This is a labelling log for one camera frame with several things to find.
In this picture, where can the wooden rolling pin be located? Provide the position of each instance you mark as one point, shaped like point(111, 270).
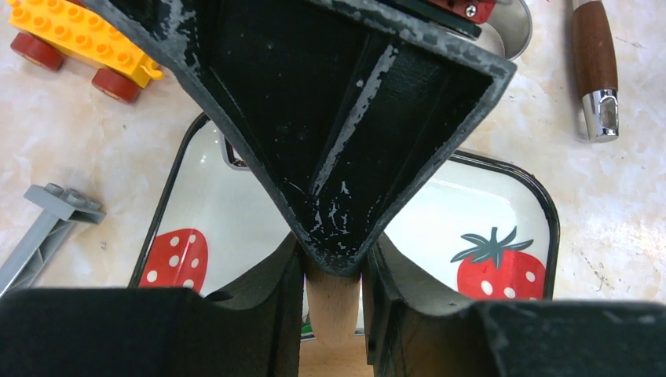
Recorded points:
point(333, 305)

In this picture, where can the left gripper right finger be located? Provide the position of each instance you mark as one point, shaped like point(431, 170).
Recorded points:
point(417, 326)

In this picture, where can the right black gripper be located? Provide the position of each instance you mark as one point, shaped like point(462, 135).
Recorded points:
point(341, 109)

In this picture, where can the grey toy bolt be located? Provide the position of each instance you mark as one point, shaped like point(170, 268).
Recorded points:
point(62, 208)

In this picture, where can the green dough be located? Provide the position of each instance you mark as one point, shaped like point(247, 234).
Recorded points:
point(307, 331)

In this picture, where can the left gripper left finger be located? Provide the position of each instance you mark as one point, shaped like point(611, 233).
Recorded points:
point(250, 327)

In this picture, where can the white strawberry tray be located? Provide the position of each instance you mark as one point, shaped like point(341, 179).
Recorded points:
point(482, 227)

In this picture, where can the yellow toy car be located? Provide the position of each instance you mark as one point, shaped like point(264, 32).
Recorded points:
point(50, 31)

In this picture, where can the wooden handled scraper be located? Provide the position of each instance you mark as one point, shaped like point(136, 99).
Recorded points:
point(596, 70)

